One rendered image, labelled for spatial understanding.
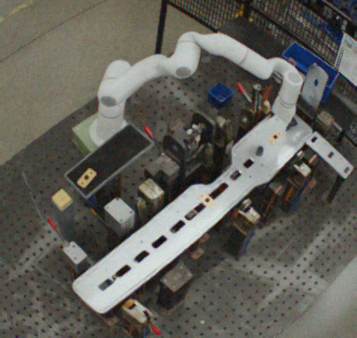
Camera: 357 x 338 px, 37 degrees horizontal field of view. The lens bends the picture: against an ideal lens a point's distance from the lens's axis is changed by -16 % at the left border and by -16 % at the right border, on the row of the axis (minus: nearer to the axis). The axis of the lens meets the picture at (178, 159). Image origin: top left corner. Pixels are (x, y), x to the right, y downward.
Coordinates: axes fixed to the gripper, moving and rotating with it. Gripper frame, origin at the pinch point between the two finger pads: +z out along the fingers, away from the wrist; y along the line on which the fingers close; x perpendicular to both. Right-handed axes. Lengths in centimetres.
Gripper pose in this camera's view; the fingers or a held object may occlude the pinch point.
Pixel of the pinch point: (280, 122)
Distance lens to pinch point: 262.9
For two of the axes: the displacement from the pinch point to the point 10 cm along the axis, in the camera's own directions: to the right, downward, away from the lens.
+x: 6.9, -5.6, 4.5
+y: 7.2, 6.2, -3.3
